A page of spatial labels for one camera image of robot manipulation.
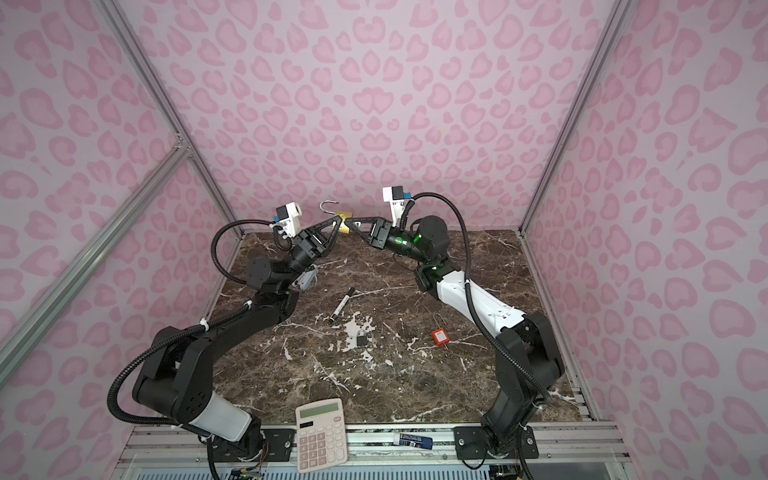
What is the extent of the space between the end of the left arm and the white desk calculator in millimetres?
383

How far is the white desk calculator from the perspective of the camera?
2.35 feet

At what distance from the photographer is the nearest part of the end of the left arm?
2.10 ft
